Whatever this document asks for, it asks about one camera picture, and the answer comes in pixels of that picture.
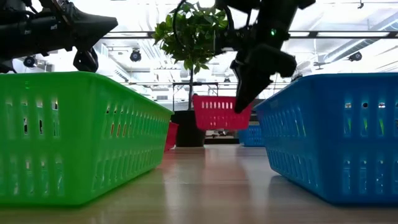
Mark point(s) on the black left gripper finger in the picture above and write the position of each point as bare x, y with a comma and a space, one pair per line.
90, 28

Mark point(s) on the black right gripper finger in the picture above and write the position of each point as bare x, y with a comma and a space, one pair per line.
248, 87

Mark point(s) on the red plastic basket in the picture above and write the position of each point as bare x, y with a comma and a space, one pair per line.
171, 137
214, 119

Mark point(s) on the blue plastic basket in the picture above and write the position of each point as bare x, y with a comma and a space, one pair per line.
326, 140
252, 137

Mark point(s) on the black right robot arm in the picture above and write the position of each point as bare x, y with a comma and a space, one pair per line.
273, 18

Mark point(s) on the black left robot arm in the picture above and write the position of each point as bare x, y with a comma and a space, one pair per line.
9, 34

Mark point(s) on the black ceiling spotlight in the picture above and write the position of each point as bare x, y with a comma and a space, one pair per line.
29, 61
355, 56
135, 56

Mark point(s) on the green leafy potted plant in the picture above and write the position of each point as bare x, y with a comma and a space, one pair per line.
192, 37

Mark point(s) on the green plastic basket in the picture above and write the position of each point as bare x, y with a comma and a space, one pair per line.
77, 140

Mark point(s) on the black aluminium rig frame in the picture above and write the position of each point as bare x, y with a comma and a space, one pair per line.
342, 34

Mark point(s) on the silver ventilation duct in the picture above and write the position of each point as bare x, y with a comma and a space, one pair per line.
351, 46

